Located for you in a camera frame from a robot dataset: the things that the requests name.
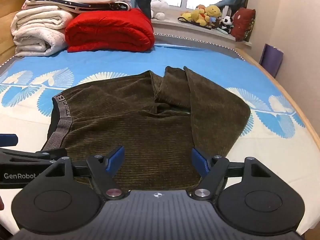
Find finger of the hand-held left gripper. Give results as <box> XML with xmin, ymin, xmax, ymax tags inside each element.
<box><xmin>0</xmin><ymin>148</ymin><xmax>68</xmax><ymax>165</ymax></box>
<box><xmin>0</xmin><ymin>134</ymin><xmax>19</xmax><ymax>147</ymax></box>

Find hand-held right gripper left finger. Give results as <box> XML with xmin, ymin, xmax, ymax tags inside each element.
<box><xmin>37</xmin><ymin>146</ymin><xmax>126</xmax><ymax>201</ymax></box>

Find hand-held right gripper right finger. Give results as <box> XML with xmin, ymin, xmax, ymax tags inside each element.
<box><xmin>190</xmin><ymin>148</ymin><xmax>278</xmax><ymax>201</ymax></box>

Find brown corduroy pants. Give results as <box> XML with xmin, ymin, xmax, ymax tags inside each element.
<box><xmin>41</xmin><ymin>66</ymin><xmax>251</xmax><ymax>191</ymax></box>

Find blue white printed bedsheet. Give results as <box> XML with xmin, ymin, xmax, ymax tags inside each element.
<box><xmin>0</xmin><ymin>42</ymin><xmax>320</xmax><ymax>233</ymax></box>

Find folded white blanket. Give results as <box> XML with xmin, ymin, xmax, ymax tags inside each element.
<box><xmin>10</xmin><ymin>5</ymin><xmax>75</xmax><ymax>57</ymax></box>

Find grey mattress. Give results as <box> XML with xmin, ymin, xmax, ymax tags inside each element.
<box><xmin>0</xmin><ymin>32</ymin><xmax>247</xmax><ymax>77</ymax></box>

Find purple mat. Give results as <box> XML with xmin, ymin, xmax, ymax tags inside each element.
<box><xmin>259</xmin><ymin>44</ymin><xmax>284</xmax><ymax>78</ymax></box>

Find folded red blanket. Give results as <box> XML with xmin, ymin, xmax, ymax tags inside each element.
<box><xmin>65</xmin><ymin>7</ymin><xmax>155</xmax><ymax>53</ymax></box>

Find white windowsill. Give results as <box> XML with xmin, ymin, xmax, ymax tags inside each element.
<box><xmin>151</xmin><ymin>17</ymin><xmax>252</xmax><ymax>47</ymax></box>

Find panda plush toy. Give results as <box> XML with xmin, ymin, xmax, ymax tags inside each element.
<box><xmin>220</xmin><ymin>16</ymin><xmax>234</xmax><ymax>33</ymax></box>

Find red patterned cushion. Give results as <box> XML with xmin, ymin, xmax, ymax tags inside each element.
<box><xmin>230</xmin><ymin>7</ymin><xmax>256</xmax><ymax>42</ymax></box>

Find orange yellow plush toy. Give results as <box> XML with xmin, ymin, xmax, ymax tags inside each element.
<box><xmin>181</xmin><ymin>4</ymin><xmax>208</xmax><ymax>26</ymax></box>

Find white plush toy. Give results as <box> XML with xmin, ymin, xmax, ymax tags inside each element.
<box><xmin>150</xmin><ymin>0</ymin><xmax>170</xmax><ymax>20</ymax></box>

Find wooden bed frame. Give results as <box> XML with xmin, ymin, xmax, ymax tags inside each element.
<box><xmin>0</xmin><ymin>0</ymin><xmax>320</xmax><ymax>155</ymax></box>

